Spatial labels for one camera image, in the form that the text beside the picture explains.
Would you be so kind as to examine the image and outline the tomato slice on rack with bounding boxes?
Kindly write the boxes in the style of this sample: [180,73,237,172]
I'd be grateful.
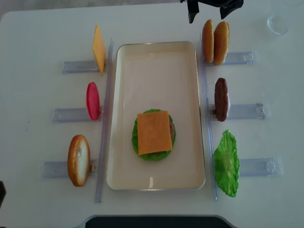
[86,82,100,121]

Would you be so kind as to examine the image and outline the meat patty on rack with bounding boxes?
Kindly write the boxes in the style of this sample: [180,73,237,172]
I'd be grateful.
[214,78,229,122]

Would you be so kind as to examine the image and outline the left clear acrylic rack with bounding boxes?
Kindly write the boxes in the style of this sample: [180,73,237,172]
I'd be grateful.
[40,39,114,203]

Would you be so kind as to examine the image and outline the cheese slice in burger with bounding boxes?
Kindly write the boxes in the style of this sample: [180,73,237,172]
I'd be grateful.
[137,111,172,155]

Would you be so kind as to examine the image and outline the cream rectangular tray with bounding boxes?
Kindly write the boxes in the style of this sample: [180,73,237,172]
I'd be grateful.
[107,41,206,190]

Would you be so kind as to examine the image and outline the black device at table edge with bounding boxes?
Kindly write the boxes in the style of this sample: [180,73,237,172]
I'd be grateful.
[85,216,231,228]

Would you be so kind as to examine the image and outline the clear glass dish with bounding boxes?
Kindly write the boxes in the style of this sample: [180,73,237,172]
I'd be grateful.
[267,15,289,36]

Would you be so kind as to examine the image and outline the right clear acrylic rack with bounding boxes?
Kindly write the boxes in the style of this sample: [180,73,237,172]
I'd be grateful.
[199,33,285,201]

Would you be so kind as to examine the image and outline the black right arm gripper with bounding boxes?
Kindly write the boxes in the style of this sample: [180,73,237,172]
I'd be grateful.
[187,0,244,23]

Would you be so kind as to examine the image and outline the lettuce leaf on rack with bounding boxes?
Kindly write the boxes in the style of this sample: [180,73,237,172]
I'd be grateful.
[213,130,240,197]

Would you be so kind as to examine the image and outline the clear acrylic rack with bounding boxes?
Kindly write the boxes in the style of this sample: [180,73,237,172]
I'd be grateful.
[199,33,285,201]
[40,39,114,203]

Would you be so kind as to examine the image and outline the lettuce leaf in burger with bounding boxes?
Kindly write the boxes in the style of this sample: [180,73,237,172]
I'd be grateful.
[132,109,176,162]

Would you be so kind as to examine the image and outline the dark object at left edge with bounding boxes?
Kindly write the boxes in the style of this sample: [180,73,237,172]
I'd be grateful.
[0,181,7,207]

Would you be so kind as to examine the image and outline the sesame bun top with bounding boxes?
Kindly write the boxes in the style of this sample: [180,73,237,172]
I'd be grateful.
[202,19,214,64]

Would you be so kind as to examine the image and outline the meat patty in burger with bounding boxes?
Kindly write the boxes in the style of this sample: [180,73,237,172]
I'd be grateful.
[169,119,176,143]

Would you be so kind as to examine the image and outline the bun on rack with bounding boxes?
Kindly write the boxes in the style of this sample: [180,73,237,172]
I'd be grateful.
[214,21,230,66]
[67,135,90,187]

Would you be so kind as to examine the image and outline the cheese slice on rack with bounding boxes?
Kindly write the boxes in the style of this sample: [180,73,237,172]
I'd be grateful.
[92,24,105,76]

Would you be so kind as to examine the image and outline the bun bottom on rack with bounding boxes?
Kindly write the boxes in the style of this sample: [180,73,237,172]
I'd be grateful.
[67,135,90,187]

